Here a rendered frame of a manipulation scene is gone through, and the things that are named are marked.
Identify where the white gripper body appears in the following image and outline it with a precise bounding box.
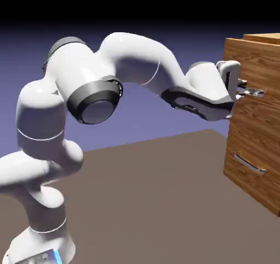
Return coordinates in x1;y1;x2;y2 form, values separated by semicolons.
215;60;242;101

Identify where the shiny curved metal handle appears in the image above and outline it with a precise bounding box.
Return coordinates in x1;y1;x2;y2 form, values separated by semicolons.
237;88;266;98

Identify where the light wood cabinet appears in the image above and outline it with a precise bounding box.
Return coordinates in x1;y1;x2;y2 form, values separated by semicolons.
223;33;280;217

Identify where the wood drawer front, held handle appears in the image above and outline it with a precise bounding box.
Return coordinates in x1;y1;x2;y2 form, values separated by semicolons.
224;38;280;140

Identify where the wood drawer front, free handle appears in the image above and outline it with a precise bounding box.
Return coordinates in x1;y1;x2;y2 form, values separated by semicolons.
223;116;280;217

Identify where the shiny straight metal handle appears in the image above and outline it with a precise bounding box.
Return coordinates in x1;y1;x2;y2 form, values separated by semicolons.
234;151;267;174

